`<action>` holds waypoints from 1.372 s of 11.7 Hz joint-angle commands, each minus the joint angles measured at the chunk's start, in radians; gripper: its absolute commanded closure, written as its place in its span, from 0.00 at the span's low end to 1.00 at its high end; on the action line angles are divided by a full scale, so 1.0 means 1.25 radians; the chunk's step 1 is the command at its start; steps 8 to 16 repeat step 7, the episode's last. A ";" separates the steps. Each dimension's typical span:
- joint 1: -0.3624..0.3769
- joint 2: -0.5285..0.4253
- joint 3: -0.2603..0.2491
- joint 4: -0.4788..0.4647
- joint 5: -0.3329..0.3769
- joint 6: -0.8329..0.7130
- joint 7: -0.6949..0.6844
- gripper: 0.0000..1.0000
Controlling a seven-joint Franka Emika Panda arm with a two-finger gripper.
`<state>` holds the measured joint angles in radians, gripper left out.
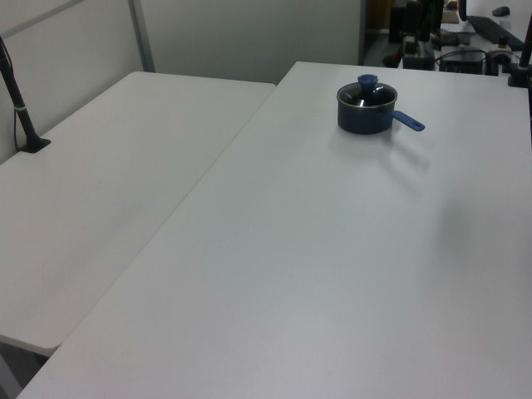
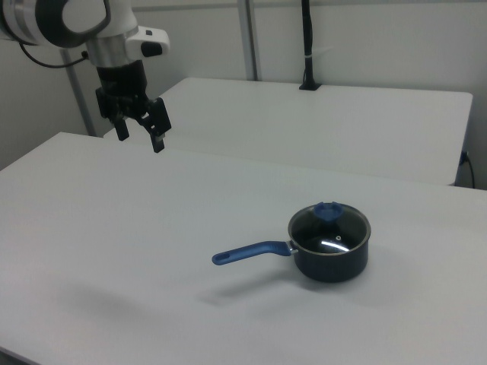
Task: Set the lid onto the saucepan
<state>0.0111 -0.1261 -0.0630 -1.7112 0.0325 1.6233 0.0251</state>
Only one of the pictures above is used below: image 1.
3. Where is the glass lid with blue knob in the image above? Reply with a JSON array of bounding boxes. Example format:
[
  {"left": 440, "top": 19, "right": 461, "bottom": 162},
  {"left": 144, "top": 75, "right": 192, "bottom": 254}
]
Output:
[{"left": 337, "top": 74, "right": 397, "bottom": 109}]

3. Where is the dark equipment stack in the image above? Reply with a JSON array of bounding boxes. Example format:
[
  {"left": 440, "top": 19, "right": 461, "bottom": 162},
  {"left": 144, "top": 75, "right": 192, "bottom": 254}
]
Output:
[{"left": 382, "top": 0, "right": 442, "bottom": 71}]

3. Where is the black electronics box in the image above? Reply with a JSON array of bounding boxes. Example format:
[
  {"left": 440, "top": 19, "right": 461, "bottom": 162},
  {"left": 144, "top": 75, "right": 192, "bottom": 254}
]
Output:
[{"left": 439, "top": 49, "right": 488, "bottom": 76}]

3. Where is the emergency stop button box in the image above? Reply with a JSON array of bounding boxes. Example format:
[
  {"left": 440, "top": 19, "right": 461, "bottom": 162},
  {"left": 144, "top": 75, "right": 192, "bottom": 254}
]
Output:
[{"left": 487, "top": 35, "right": 517, "bottom": 67}]

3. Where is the black computer keyboard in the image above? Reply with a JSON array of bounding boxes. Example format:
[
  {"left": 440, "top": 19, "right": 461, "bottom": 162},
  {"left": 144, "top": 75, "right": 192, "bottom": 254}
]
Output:
[{"left": 466, "top": 15, "right": 526, "bottom": 45}]

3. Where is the dark saucepan with blue handle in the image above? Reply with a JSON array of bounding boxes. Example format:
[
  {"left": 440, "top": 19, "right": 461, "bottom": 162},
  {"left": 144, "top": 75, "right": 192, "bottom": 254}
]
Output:
[{"left": 335, "top": 81, "right": 426, "bottom": 135}]

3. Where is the grey partition frame post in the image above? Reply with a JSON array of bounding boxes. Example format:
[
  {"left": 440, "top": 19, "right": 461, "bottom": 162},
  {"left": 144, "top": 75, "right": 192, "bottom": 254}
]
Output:
[{"left": 127, "top": 0, "right": 156, "bottom": 74}]

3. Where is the black camera pole with clamp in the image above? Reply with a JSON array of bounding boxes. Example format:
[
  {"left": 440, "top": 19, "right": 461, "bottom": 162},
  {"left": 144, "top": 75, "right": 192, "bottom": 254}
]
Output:
[
  {"left": 0, "top": 35, "right": 52, "bottom": 155},
  {"left": 506, "top": 12, "right": 532, "bottom": 89}
]

